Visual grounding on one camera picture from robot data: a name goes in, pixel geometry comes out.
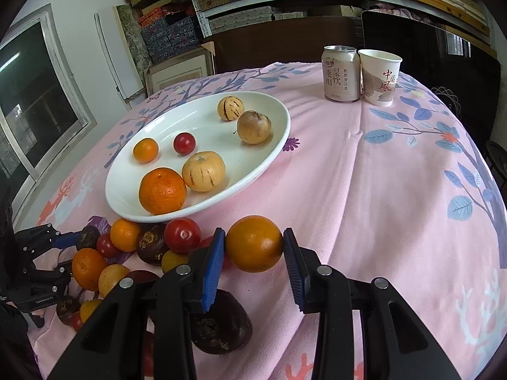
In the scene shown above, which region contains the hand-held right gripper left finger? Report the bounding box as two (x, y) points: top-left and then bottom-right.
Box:
(48, 227), (226, 380)

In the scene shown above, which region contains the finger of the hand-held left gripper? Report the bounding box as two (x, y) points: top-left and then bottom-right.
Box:
(14, 224), (84, 254)
(26, 263), (76, 299)

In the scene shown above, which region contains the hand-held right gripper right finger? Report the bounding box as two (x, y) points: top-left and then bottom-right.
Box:
(282, 227), (457, 380)

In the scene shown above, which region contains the smooth round orange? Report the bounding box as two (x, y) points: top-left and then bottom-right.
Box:
(224, 215), (284, 273)

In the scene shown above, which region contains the white oval plate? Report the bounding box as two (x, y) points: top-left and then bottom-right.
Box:
(105, 91), (291, 223)

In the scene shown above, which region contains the dark purple mangosteen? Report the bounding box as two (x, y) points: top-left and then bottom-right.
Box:
(76, 225), (101, 251)
(56, 295), (82, 326)
(136, 224), (170, 266)

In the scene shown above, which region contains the medium orange mandarin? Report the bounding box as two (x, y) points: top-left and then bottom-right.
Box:
(72, 248), (109, 291)

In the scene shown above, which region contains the large red tomato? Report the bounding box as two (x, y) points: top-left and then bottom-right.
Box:
(164, 218), (202, 254)

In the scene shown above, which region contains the dark purple passion fruit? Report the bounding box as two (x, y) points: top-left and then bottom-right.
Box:
(190, 290), (253, 355)

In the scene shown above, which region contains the small orange kumquat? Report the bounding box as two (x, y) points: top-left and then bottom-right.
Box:
(110, 218), (142, 252)
(132, 138), (160, 164)

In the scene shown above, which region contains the yellow round fruit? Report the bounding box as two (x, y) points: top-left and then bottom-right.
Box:
(98, 263), (131, 298)

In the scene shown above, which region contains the dark red round fruit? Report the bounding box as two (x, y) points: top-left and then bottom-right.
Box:
(125, 269), (161, 284)

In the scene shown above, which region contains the large bumpy mandarin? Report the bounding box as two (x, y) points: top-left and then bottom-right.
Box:
(138, 167), (188, 215)

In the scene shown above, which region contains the large striped pepino melon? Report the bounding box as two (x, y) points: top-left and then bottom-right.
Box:
(182, 151), (227, 193)

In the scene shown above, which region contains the pink printed tablecloth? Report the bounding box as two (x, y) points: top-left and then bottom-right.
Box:
(16, 61), (507, 380)

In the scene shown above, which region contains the brown passion fruit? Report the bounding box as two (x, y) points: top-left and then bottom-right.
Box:
(237, 110), (273, 145)

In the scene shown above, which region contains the small striped pepino melon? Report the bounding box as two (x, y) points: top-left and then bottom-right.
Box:
(217, 96), (244, 122)

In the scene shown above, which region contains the white board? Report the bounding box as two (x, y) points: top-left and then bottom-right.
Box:
(94, 6), (145, 101)

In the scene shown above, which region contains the beige drink can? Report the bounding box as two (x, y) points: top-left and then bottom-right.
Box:
(322, 45), (361, 103)

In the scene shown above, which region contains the mottled stone slab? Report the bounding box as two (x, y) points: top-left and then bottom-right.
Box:
(116, 3), (154, 98)

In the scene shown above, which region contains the white paper cup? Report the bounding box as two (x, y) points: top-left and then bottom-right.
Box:
(358, 49), (403, 107)

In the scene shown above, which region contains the stack of blue patterned boxes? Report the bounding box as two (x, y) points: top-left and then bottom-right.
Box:
(138, 8), (203, 66)

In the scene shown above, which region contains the metal shelf rack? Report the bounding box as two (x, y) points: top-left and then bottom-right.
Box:
(180, 0), (497, 42)

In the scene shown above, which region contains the black glossy panel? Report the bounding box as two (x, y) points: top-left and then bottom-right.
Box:
(361, 10), (504, 129)

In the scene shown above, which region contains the window with grey frame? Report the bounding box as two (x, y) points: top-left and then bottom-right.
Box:
(0, 3), (98, 194)

